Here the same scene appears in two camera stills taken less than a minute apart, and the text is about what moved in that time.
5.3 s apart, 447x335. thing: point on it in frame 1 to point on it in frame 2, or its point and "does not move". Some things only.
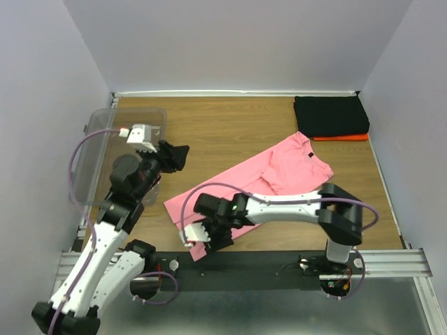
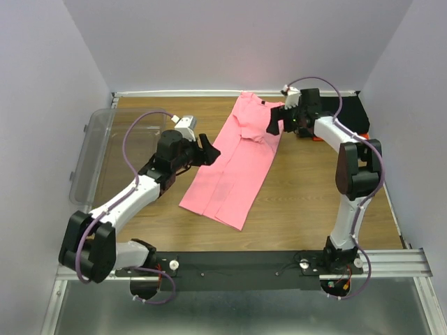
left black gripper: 173,158 to 206,157
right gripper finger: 221,243 to 273,127
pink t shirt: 295,166 to 226,190
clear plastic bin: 100,145 does not move
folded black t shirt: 331,115 does not move
